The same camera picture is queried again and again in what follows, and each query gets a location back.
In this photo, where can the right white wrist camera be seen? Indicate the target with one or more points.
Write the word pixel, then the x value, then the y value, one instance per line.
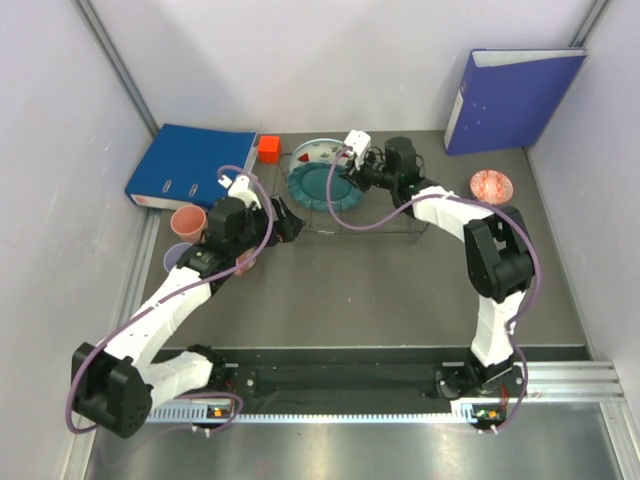
pixel 357 143

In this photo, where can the pink plastic cup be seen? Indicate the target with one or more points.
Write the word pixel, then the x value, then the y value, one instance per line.
pixel 189 222

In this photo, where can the blue and orange patterned bowl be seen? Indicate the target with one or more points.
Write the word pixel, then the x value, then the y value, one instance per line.
pixel 492 187

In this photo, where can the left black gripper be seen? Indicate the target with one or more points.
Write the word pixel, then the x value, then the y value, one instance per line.
pixel 288 225

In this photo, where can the teal scalloped plate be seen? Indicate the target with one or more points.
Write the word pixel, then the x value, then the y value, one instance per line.
pixel 307 186

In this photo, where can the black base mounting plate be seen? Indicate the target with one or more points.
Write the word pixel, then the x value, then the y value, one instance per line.
pixel 431 380

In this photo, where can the blue binder lying flat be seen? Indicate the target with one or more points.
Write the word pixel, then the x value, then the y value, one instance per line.
pixel 180 166

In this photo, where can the white plate with red fruit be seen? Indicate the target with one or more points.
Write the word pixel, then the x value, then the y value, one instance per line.
pixel 321 150

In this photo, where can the purple binder standing upright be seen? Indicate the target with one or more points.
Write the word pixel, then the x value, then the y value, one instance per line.
pixel 507 96

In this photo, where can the pink patterned mug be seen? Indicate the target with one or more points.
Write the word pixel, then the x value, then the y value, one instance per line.
pixel 245 262

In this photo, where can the lilac plastic cup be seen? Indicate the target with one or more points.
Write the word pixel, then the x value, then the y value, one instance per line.
pixel 173 254

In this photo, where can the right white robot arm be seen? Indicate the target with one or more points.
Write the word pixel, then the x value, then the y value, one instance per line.
pixel 500 260

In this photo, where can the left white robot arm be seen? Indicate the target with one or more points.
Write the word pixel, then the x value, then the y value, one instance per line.
pixel 117 383

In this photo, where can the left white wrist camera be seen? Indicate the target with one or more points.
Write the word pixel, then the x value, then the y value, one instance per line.
pixel 241 188

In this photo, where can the small red cube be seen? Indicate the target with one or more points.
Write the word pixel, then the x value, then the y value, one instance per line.
pixel 269 149

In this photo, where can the white slotted cable duct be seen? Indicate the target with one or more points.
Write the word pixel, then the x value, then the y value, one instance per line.
pixel 211 413

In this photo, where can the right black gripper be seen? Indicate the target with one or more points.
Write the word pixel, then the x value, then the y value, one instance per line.
pixel 357 178

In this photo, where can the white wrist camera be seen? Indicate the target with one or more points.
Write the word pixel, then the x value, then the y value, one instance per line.
pixel 357 143
pixel 241 188

